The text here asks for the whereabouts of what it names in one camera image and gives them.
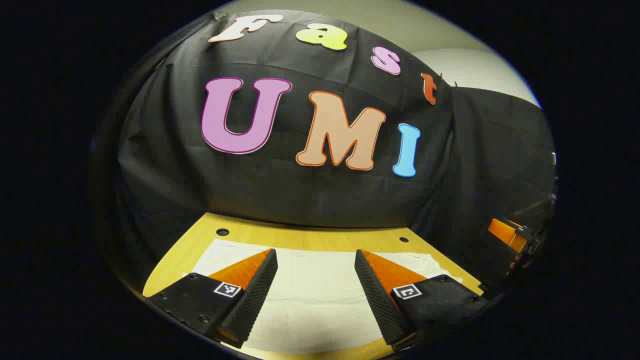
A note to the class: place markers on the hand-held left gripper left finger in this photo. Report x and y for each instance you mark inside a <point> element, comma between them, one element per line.
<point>255,295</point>

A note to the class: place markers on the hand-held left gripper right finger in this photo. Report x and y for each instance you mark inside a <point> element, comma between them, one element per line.
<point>380,300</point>

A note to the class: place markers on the white jeans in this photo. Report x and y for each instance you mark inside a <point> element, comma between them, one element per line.
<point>315,300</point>

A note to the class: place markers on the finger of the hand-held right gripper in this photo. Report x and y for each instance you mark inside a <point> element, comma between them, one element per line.
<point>505,233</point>

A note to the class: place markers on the black backdrop cloth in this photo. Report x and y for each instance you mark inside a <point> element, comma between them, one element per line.
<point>300,200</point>

